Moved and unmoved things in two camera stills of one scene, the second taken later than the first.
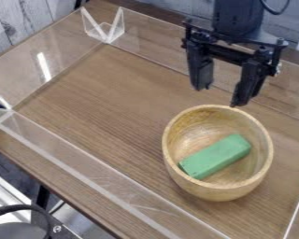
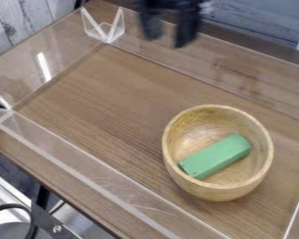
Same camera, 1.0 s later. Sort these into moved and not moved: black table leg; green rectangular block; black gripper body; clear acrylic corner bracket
Moved: black gripper body
Not moved: clear acrylic corner bracket; green rectangular block; black table leg
